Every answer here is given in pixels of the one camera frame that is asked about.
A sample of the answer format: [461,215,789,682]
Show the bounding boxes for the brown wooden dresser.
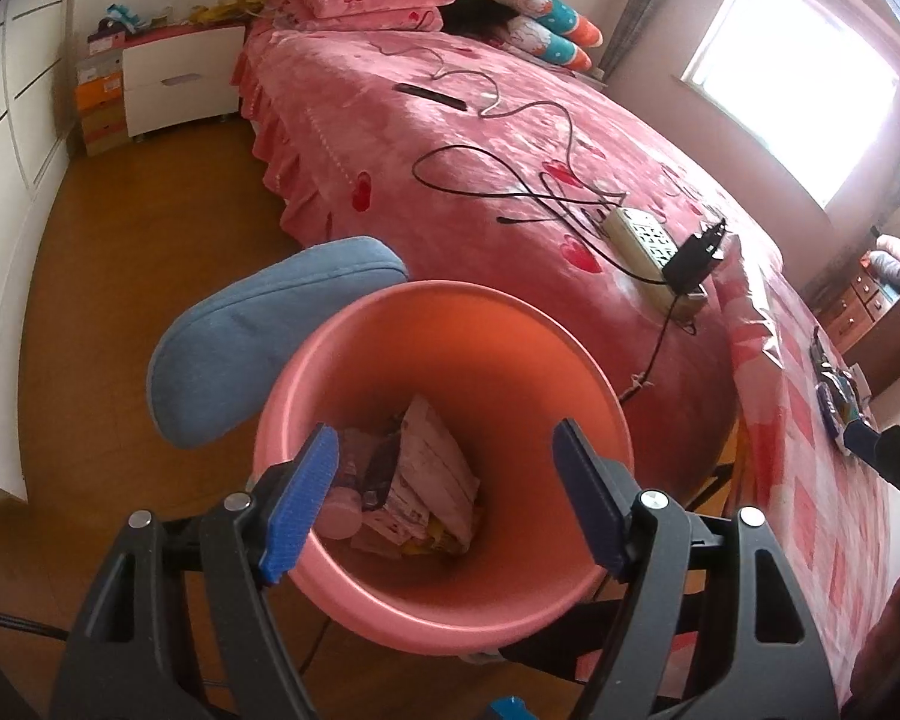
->
[811,249,900,397]

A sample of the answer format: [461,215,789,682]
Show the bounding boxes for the white nightstand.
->
[121,23,247,138]

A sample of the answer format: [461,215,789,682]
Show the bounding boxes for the white charging cable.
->
[373,40,504,119]

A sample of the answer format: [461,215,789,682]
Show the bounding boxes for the folded blankets pile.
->
[866,234,900,286]

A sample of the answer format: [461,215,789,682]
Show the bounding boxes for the trash in bin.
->
[313,395,481,559]

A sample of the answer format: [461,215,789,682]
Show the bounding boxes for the white power strip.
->
[601,208,707,323]

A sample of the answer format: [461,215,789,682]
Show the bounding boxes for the black power adapter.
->
[662,220,727,296]

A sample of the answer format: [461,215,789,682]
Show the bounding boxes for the upper colourful bolster pillow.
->
[494,0,603,49]

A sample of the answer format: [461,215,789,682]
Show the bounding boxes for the stacked shoe boxes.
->
[74,26,130,156]

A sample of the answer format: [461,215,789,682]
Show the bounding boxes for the window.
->
[683,0,899,208]

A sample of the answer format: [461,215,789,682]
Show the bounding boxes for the pink pillow stack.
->
[266,0,455,31]

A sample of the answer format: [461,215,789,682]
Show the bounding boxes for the white wardrobe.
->
[0,0,73,502]

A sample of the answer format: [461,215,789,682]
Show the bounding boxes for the red white checkered tablecloth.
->
[712,234,900,702]

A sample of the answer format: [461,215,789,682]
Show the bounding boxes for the colourful bolster pillow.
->
[502,15,592,71]
[494,0,603,49]

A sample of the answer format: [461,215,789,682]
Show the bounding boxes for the blue cushioned stool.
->
[146,236,409,449]

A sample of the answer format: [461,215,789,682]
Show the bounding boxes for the red blue snack wrapper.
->
[808,328,868,457]

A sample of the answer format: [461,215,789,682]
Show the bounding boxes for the bed with pink blanket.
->
[235,5,777,499]

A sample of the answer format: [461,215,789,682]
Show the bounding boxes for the pink plastic trash bin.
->
[253,281,632,655]

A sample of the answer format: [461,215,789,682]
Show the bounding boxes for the black remote control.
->
[393,83,468,112]

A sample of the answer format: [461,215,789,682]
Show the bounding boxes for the black clothing on bed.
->
[439,0,517,41]

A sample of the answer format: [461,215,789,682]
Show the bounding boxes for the lower colourful bolster pillow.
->
[502,15,592,71]

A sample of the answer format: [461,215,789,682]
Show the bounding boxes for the grey curtain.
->
[598,0,685,80]

